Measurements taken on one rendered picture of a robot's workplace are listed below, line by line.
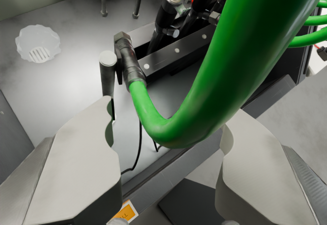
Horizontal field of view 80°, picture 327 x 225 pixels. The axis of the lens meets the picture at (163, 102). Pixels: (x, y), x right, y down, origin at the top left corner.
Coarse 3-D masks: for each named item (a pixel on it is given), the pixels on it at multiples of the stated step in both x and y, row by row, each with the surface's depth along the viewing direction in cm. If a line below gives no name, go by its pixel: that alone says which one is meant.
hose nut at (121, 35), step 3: (120, 33) 23; (123, 33) 23; (114, 36) 23; (117, 36) 23; (120, 36) 22; (123, 36) 22; (126, 36) 23; (129, 36) 23; (114, 39) 22; (117, 39) 22; (129, 39) 22; (114, 42) 23
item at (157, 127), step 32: (256, 0) 3; (288, 0) 3; (224, 32) 4; (256, 32) 3; (288, 32) 3; (224, 64) 4; (256, 64) 4; (192, 96) 5; (224, 96) 4; (160, 128) 9; (192, 128) 6
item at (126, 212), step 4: (128, 204) 34; (124, 208) 34; (128, 208) 34; (120, 212) 34; (124, 212) 34; (128, 212) 34; (132, 212) 34; (116, 216) 33; (120, 216) 33; (124, 216) 34; (128, 216) 34; (132, 216) 34; (128, 220) 34
